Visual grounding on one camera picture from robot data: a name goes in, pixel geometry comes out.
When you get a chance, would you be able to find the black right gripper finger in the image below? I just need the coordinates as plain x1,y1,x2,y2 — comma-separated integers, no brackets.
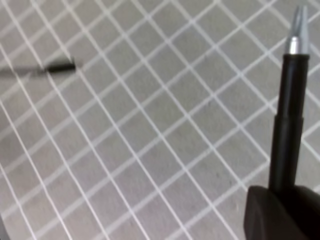
243,186,320,240

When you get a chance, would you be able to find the black pen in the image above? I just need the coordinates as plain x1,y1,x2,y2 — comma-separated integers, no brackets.
268,5,310,194

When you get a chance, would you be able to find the black pen cap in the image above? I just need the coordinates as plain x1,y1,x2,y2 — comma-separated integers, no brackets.
0,57,76,76

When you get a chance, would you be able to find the grey grid tablecloth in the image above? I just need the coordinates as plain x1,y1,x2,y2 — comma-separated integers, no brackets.
0,0,320,240

